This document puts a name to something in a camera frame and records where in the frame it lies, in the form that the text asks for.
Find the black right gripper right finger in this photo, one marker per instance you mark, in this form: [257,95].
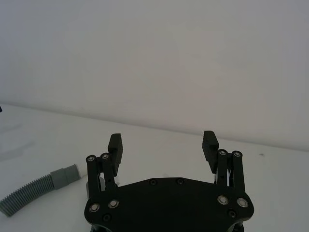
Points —
[209,152]

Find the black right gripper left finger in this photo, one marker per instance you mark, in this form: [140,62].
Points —
[115,154]

